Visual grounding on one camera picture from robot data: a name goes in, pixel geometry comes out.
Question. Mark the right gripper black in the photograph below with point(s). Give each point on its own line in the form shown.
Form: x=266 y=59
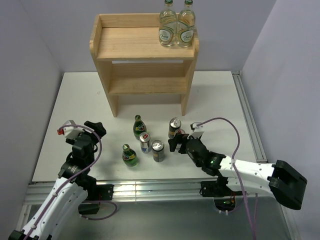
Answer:
x=179 y=139

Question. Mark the wooden shelf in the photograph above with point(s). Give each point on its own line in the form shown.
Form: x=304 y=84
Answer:
x=130 y=60

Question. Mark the aluminium rail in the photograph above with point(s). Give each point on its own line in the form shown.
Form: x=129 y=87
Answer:
x=249 y=119
x=128 y=191

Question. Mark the clear glass bottle left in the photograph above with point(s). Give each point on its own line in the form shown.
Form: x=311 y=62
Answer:
x=167 y=24

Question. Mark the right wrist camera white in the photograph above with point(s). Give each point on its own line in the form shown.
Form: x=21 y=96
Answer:
x=197 y=130

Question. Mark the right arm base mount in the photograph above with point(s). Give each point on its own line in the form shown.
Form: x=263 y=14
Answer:
x=223 y=197

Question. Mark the black can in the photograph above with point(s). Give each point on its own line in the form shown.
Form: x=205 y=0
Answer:
x=174 y=124
x=158 y=150

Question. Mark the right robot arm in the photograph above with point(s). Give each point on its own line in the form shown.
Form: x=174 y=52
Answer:
x=236 y=177

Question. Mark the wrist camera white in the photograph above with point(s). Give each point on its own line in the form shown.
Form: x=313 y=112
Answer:
x=70 y=130
x=197 y=130

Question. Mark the aluminium rail front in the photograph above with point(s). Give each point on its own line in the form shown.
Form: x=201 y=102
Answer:
x=128 y=191

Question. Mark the clear glass bottle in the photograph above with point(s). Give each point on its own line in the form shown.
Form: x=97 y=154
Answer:
x=167 y=24
x=186 y=22

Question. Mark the green glass bottle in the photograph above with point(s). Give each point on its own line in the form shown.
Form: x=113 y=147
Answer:
x=129 y=156
x=138 y=127

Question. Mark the green glass bottle back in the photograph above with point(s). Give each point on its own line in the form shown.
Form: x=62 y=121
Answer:
x=138 y=127

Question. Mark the black can front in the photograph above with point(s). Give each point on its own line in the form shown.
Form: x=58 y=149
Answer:
x=158 y=150

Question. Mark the blue silver can red top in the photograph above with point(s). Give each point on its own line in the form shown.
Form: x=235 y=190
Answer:
x=178 y=132

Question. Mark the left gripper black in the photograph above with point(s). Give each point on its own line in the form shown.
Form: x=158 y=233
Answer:
x=96 y=127

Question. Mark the green glass bottle front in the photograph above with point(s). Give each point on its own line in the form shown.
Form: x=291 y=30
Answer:
x=129 y=156

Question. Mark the blue silver energy can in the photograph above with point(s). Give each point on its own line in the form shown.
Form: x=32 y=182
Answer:
x=144 y=139

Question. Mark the black can back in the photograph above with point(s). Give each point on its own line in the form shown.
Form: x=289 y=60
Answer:
x=174 y=124

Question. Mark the clear glass bottle right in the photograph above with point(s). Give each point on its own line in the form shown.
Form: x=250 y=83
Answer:
x=186 y=22

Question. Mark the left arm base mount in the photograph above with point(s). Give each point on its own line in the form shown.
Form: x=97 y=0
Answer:
x=92 y=204

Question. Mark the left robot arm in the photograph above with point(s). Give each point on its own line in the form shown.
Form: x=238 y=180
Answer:
x=73 y=184

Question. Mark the aluminium rail right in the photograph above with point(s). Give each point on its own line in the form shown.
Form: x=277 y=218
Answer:
x=249 y=119

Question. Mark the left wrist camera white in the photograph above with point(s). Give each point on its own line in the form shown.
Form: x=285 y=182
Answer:
x=70 y=130

